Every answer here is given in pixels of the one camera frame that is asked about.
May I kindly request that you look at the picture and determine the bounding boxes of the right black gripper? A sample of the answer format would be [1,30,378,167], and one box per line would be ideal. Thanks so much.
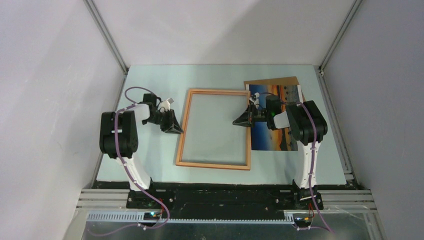
[232,103,270,128]

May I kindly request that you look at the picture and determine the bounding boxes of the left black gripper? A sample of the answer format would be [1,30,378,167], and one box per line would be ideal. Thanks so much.
[143,109,184,135]

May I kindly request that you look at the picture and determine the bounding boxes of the sunset photo print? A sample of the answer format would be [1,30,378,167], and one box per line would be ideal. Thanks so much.
[245,84,305,151]

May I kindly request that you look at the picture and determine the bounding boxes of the wooden picture frame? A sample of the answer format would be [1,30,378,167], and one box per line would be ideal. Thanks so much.
[175,88,251,171]

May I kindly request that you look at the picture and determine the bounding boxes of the brown backing board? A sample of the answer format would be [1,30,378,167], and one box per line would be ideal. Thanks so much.
[244,76,305,103]

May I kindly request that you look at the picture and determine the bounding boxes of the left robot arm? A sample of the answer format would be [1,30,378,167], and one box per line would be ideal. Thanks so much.
[99,93,184,208]

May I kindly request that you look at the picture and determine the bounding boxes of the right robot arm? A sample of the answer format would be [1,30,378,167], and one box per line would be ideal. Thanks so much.
[232,92,328,209]

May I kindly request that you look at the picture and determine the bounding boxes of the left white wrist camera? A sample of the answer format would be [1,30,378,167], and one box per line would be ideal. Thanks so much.
[158,98,174,113]

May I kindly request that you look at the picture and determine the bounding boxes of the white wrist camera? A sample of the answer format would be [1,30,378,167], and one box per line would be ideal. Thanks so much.
[158,98,174,113]
[249,92,260,106]

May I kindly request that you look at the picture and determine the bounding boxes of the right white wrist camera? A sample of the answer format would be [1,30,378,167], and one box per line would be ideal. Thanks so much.
[249,92,260,106]

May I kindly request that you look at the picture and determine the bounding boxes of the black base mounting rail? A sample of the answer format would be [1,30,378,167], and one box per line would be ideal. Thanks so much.
[92,180,329,221]

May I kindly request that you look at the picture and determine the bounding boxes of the grey cable duct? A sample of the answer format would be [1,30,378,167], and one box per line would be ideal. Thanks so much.
[86,210,301,225]

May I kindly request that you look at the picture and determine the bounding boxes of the left aluminium corner post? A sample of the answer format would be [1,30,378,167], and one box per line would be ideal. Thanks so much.
[83,0,129,75]

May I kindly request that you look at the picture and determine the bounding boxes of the aluminium corner post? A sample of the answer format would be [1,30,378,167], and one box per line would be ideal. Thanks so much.
[318,0,363,71]
[83,0,129,75]

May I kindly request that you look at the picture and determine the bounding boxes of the right aluminium corner post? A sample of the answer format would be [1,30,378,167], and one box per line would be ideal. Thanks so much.
[318,0,363,71]

